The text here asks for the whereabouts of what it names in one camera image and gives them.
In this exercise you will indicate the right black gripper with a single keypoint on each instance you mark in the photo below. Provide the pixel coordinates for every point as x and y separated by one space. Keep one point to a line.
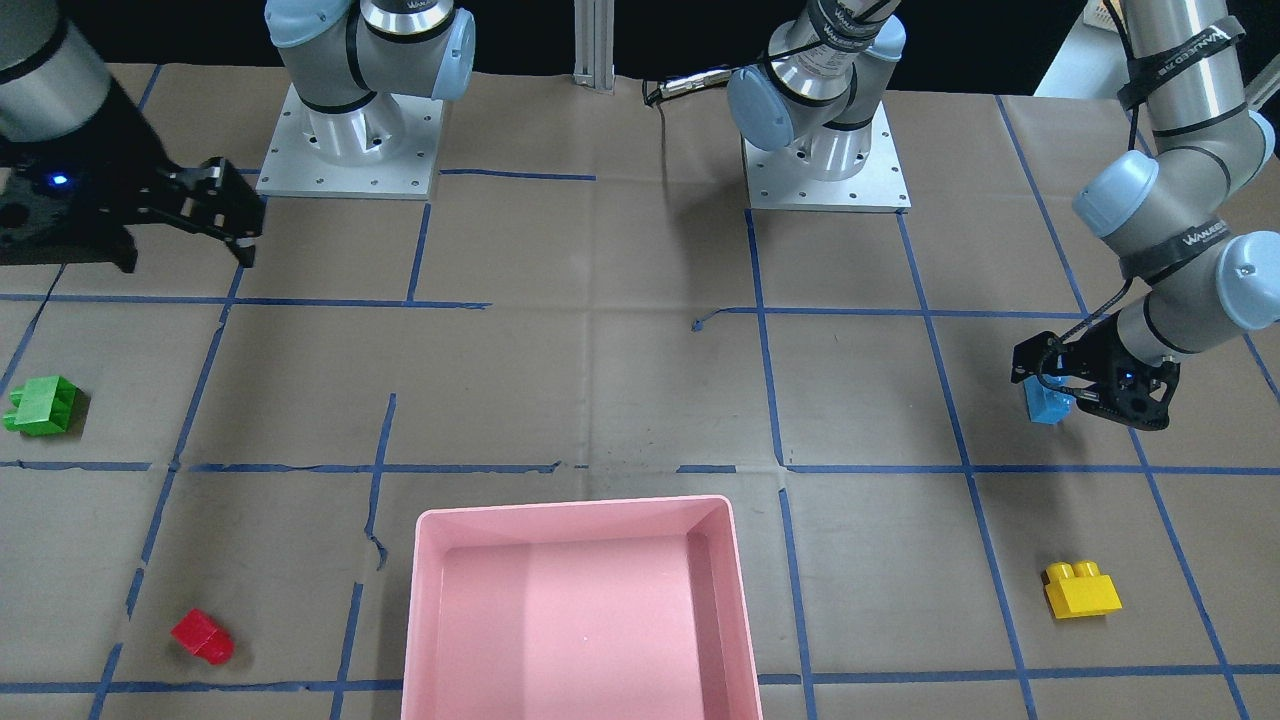
118 152

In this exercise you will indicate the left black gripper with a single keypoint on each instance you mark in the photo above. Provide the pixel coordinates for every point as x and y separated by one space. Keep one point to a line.
1098 357

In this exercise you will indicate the blue toy block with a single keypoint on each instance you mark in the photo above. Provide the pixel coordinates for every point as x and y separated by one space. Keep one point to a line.
1046 404

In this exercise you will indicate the green toy block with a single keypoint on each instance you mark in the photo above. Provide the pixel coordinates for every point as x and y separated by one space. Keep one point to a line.
43 406

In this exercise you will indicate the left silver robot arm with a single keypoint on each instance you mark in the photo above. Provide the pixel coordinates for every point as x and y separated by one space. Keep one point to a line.
822 76

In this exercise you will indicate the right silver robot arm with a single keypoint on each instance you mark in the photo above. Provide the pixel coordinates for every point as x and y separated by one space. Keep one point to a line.
340 54

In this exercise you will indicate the pink plastic box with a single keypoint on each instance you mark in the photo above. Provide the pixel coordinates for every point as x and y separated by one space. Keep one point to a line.
632 608

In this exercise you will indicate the yellow toy block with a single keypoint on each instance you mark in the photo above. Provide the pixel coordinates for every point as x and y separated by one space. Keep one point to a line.
1080 590

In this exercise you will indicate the red toy block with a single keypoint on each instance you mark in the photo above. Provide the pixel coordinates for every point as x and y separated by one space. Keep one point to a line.
204 637

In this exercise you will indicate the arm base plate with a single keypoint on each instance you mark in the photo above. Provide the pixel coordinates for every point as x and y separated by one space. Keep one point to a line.
853 171
386 150

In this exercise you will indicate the aluminium frame post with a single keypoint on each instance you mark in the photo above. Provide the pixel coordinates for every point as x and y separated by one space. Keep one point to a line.
593 44

